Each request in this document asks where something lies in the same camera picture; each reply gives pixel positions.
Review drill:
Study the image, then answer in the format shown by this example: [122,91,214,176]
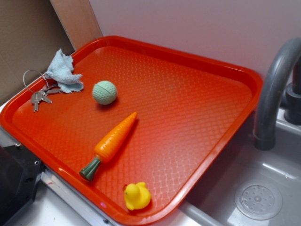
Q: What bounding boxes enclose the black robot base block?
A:
[0,145,43,226]

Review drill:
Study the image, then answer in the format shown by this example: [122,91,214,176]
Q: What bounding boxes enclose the green dimpled ball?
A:
[92,81,117,105]

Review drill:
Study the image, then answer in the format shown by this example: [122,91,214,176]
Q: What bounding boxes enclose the red plastic tray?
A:
[0,36,262,226]

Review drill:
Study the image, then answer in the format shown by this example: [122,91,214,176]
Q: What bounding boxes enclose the orange toy carrot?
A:
[79,112,138,181]

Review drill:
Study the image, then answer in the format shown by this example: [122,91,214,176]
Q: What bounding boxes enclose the yellow rubber duck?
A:
[123,182,151,210]

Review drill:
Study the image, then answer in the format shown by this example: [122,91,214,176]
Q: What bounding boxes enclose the light blue cloth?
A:
[44,49,84,94]

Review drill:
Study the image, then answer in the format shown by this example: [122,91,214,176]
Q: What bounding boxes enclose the grey toy faucet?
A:
[253,38,301,151]

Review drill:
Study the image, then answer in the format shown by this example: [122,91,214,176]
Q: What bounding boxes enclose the grey toy sink basin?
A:
[181,110,301,226]

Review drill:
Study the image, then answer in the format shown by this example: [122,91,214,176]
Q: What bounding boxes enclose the wooden board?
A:
[50,0,103,50]

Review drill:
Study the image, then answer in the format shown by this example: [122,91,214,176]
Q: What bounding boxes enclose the brown cardboard panel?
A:
[0,0,74,104]

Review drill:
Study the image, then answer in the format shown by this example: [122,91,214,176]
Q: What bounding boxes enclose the silver keys on wire ring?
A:
[23,70,63,113]

